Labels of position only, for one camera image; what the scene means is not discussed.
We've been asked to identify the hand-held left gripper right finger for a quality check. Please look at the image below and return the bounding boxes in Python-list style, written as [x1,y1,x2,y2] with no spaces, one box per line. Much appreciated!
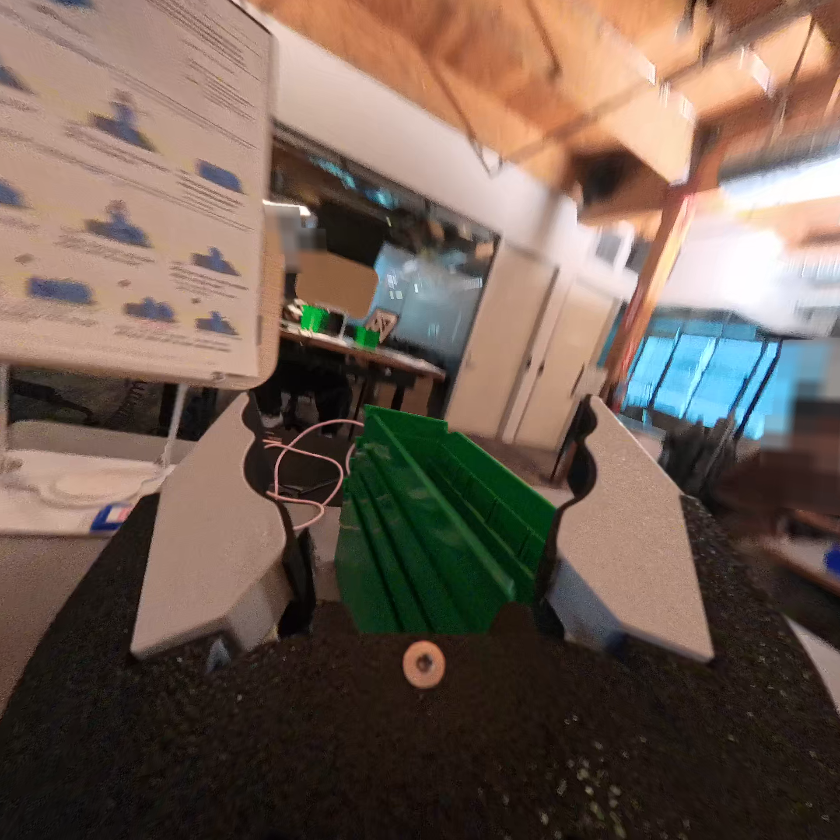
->
[535,394,715,664]

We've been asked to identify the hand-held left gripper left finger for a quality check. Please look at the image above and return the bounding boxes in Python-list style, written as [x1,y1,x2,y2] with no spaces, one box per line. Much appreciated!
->
[130,392,316,660]

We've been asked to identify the white round disc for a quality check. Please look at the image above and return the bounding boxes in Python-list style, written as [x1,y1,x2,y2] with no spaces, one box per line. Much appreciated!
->
[42,469,143,508]

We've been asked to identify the white flat stand base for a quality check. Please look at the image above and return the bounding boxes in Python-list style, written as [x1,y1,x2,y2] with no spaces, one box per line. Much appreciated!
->
[0,449,175,537]

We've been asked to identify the white door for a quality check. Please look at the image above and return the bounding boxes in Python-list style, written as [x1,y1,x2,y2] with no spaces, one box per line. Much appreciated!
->
[446,243,624,454]

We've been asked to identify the long wooden desk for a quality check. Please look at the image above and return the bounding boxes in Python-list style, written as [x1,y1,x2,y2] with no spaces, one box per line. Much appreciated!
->
[279,325,447,421]

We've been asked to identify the tan rounded panel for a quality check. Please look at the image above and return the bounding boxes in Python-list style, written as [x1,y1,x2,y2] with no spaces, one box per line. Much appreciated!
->
[294,252,380,318]

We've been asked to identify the black monitor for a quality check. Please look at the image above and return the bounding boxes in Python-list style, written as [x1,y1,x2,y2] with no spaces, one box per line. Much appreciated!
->
[315,200,388,263]

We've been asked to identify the printed instruction sheet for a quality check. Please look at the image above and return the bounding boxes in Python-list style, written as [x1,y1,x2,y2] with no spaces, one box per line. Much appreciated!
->
[0,0,277,388]

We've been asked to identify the pink cable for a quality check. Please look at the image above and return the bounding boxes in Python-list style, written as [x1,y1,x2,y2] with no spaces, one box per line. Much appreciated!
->
[262,419,365,526]

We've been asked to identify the wooden support post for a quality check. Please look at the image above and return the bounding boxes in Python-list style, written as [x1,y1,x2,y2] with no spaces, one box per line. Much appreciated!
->
[600,141,723,408]

